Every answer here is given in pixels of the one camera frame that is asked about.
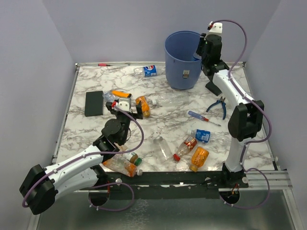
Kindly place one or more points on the blue cap Pepsi bottle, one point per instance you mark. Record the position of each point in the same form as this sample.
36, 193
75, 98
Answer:
196, 56

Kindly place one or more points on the black box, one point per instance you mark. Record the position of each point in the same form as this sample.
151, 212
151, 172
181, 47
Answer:
213, 88
94, 103

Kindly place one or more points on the orange bottle front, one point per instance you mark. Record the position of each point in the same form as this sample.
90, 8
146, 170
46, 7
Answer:
198, 159

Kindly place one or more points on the green cap bottle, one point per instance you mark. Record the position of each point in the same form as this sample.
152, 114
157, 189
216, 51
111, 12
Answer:
133, 158

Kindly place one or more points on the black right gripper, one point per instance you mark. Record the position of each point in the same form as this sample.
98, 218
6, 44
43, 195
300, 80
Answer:
202, 42

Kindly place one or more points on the clear bottle white cap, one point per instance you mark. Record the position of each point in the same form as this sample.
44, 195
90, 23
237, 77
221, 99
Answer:
171, 99

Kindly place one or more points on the small clear crushed bottle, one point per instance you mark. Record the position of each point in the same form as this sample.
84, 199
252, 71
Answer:
109, 96

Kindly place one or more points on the blue label water bottle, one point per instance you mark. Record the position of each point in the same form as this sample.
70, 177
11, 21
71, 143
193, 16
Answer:
205, 136

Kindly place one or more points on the small orange juice bottle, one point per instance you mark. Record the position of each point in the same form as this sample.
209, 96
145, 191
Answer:
145, 106

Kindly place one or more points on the Pepsi bottle on table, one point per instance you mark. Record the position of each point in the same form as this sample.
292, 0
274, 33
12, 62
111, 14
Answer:
146, 71

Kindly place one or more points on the red marker pen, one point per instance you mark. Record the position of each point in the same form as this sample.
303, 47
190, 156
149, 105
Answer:
103, 65

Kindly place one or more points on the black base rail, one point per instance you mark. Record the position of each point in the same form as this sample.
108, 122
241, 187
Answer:
150, 185

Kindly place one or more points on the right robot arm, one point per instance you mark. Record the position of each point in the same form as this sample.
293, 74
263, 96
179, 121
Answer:
246, 119

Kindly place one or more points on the orange bottle white cap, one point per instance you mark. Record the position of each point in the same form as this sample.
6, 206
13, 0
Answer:
123, 166

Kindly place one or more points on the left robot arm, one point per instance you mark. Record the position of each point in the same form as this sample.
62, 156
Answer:
114, 134

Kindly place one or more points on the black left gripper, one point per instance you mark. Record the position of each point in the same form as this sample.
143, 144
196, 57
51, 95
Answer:
139, 114

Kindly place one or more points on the red cap tea bottle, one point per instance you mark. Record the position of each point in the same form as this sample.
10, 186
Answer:
185, 147

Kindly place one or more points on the blue plastic bin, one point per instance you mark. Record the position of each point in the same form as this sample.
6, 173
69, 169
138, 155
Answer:
182, 69

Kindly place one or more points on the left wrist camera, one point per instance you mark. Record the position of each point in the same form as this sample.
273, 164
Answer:
124, 104

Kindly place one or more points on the clear wide bottle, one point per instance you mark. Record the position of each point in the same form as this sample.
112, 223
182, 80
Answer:
162, 148

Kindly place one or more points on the black box right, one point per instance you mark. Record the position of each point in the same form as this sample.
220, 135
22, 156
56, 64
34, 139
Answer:
213, 88

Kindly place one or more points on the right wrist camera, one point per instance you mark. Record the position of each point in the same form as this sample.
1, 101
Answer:
215, 28

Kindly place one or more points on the orange utility knife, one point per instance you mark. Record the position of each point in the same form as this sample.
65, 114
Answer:
121, 94

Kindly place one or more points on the black box left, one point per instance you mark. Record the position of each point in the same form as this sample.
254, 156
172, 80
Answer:
94, 103

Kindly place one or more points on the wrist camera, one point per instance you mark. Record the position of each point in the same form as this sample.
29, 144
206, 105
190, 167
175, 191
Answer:
124, 104
215, 28

